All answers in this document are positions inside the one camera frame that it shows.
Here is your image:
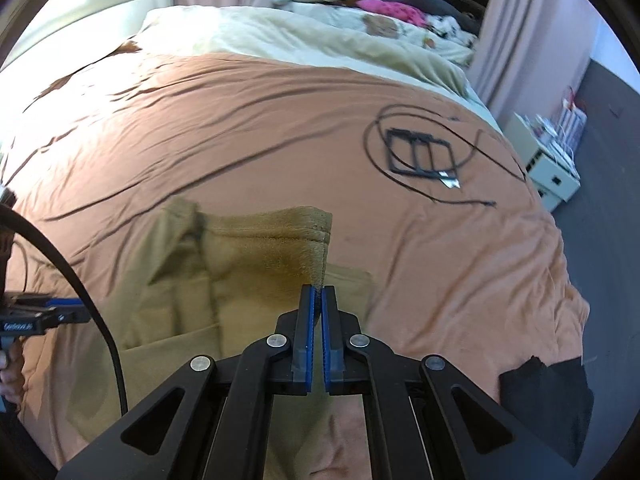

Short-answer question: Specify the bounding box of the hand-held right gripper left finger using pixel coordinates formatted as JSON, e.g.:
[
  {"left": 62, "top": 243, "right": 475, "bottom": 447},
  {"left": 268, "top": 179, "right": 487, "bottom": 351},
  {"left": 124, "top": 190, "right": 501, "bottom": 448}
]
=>
[{"left": 55, "top": 284, "right": 318, "bottom": 480}]

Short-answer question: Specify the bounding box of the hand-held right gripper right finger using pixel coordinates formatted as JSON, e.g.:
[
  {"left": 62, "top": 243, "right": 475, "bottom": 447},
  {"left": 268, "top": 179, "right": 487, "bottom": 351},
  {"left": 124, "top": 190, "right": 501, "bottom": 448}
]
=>
[{"left": 320, "top": 286, "right": 586, "bottom": 480}]

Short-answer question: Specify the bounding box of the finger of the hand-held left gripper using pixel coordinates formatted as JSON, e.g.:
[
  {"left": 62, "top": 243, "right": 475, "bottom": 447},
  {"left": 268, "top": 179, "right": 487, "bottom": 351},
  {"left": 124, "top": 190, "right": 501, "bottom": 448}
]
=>
[{"left": 42, "top": 297, "right": 93, "bottom": 333}]

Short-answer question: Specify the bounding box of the olive t-shirt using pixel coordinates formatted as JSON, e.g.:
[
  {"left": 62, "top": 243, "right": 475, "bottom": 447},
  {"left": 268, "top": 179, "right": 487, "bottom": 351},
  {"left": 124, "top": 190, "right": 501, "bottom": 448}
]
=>
[{"left": 65, "top": 195, "right": 376, "bottom": 480}]

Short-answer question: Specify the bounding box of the person's left hand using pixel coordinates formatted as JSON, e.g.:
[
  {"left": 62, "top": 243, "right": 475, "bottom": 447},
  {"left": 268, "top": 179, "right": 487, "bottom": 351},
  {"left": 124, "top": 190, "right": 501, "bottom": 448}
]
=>
[{"left": 0, "top": 345, "right": 26, "bottom": 403}]

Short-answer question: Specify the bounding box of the orange blanket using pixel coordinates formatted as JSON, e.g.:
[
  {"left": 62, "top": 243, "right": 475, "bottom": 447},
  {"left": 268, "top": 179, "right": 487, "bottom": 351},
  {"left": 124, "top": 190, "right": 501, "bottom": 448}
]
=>
[{"left": 0, "top": 52, "right": 591, "bottom": 480}]

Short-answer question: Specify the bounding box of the black garment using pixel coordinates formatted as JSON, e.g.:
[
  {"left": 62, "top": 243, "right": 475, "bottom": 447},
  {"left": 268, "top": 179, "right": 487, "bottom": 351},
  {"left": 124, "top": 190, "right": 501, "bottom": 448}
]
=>
[{"left": 499, "top": 355, "right": 596, "bottom": 467}]

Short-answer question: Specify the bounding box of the white nightstand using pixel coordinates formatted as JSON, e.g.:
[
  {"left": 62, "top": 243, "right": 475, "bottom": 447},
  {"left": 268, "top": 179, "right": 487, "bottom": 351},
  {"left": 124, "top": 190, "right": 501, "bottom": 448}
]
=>
[{"left": 502, "top": 110, "right": 583, "bottom": 213}]

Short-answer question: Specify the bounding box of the cream padded headboard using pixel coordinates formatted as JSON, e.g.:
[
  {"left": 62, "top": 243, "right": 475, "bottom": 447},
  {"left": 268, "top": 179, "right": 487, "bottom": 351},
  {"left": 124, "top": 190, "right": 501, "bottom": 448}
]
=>
[{"left": 0, "top": 0, "right": 176, "bottom": 76}]

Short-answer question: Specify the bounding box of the cream blanket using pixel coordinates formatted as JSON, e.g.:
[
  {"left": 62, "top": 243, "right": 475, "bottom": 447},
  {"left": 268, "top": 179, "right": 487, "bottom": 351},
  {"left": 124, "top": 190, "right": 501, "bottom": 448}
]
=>
[{"left": 137, "top": 5, "right": 501, "bottom": 126}]

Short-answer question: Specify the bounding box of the bear printed bedding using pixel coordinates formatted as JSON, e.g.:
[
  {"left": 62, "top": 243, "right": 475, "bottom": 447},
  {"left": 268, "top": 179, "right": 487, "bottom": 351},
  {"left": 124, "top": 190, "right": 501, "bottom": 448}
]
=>
[{"left": 290, "top": 0, "right": 481, "bottom": 66}]

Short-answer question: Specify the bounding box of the pink cloth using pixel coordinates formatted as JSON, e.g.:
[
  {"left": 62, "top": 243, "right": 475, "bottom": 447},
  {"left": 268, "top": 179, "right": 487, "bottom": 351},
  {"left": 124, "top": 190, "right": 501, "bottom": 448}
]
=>
[{"left": 357, "top": 0, "right": 426, "bottom": 26}]

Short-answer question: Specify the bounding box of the black and white cloth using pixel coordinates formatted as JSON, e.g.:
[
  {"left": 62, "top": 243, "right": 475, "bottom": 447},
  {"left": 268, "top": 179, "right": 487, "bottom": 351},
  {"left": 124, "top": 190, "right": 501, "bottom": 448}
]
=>
[{"left": 425, "top": 15, "right": 478, "bottom": 48}]

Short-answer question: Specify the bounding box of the thick black gripper cable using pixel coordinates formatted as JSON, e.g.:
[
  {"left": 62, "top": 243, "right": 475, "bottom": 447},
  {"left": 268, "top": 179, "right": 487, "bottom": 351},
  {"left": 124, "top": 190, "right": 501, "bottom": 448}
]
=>
[{"left": 0, "top": 205, "right": 128, "bottom": 418}]

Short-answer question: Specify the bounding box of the thin black cable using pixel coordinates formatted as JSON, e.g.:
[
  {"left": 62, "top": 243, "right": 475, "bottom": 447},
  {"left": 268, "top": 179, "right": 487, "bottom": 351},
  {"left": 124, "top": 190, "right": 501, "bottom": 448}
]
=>
[{"left": 362, "top": 104, "right": 528, "bottom": 208}]

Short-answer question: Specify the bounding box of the black rectangular frame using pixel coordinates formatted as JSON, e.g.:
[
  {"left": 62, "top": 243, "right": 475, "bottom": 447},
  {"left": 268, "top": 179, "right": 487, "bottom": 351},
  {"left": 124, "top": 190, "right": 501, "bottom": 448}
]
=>
[{"left": 385, "top": 129, "right": 463, "bottom": 191}]

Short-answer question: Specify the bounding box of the white wire rack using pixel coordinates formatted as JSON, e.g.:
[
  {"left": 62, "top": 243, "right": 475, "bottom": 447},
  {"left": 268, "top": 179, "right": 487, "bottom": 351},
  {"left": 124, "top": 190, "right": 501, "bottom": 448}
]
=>
[{"left": 555, "top": 85, "right": 588, "bottom": 153}]

